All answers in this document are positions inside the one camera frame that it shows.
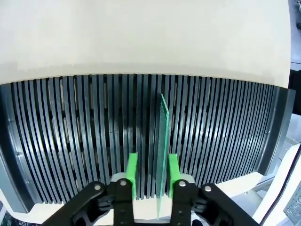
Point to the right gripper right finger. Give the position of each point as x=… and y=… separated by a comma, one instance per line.
x=174, y=169

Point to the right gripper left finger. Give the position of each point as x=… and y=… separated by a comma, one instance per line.
x=131, y=169

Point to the green perforated circuit board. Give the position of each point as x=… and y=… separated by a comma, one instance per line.
x=163, y=131

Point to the black slotted board rack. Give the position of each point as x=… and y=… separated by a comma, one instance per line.
x=70, y=129

